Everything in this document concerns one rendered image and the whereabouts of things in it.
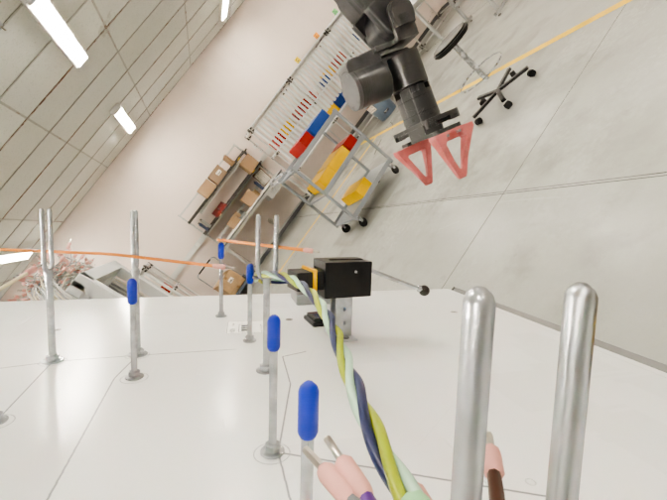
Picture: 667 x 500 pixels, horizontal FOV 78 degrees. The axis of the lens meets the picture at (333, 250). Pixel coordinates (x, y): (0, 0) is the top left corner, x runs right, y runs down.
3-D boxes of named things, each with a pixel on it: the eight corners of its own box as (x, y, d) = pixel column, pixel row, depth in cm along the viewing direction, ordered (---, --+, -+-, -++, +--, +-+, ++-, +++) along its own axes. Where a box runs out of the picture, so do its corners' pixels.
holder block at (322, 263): (370, 296, 46) (372, 261, 46) (325, 299, 44) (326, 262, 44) (355, 289, 50) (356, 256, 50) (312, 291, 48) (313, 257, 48)
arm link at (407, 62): (422, 37, 60) (404, 52, 66) (382, 51, 59) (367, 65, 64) (438, 82, 62) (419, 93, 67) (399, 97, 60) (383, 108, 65)
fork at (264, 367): (274, 365, 38) (276, 214, 37) (279, 373, 37) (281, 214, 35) (253, 368, 38) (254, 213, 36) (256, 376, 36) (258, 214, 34)
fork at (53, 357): (46, 357, 39) (39, 207, 37) (67, 356, 39) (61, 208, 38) (37, 365, 37) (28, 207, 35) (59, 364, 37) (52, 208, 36)
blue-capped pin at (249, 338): (257, 342, 45) (258, 264, 44) (243, 343, 44) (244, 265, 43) (255, 337, 46) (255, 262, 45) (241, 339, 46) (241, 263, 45)
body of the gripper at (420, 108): (427, 133, 59) (409, 83, 58) (395, 146, 69) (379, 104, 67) (463, 118, 61) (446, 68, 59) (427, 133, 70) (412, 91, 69)
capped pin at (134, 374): (132, 373, 36) (129, 276, 35) (147, 374, 36) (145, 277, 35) (120, 380, 34) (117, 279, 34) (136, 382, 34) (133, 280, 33)
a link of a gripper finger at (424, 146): (428, 188, 65) (407, 133, 64) (406, 192, 72) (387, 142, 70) (462, 173, 67) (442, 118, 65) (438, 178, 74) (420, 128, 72)
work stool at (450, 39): (475, 134, 346) (418, 77, 327) (483, 99, 380) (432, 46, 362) (535, 90, 304) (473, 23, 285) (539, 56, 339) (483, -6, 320)
